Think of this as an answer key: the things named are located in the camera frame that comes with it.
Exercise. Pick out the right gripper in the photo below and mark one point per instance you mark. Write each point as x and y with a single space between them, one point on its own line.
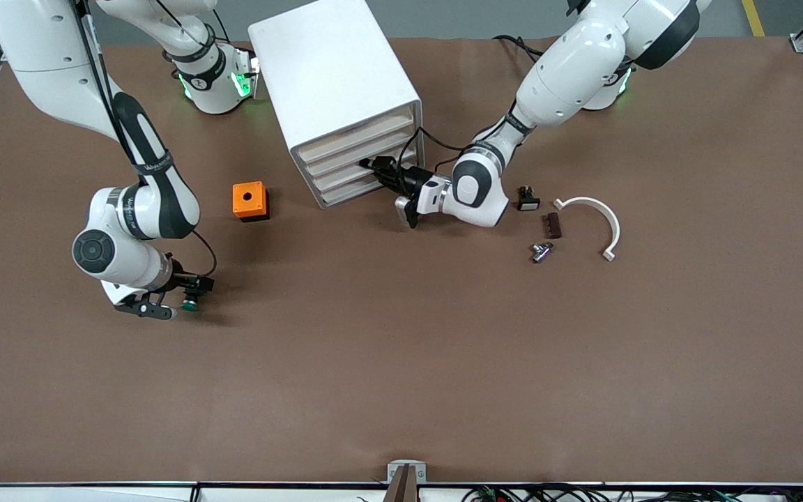
182 283

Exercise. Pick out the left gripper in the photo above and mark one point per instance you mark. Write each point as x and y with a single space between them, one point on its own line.
412 180

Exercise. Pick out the green push button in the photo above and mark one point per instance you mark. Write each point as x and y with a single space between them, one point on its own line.
192 304

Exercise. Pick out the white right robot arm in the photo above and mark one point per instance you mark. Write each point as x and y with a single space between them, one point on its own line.
154 202

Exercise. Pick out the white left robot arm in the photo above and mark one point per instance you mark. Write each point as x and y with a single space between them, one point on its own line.
569 77

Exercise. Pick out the orange button box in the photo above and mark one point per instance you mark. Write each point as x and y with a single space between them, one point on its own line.
248 202

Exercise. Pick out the silver metal fitting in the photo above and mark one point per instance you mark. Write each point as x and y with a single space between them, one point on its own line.
541 253

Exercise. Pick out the brown terminal block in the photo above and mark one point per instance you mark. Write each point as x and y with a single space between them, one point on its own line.
553 226

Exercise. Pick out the black switch with white face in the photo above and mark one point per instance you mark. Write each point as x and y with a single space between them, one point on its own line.
528 203

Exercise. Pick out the white curved plastic bracket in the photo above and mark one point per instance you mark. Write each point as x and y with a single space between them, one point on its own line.
615 230

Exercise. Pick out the white table edge rail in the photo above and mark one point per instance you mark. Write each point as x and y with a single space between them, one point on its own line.
95 493

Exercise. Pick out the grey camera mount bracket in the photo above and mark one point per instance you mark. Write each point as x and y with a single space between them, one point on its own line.
406 481

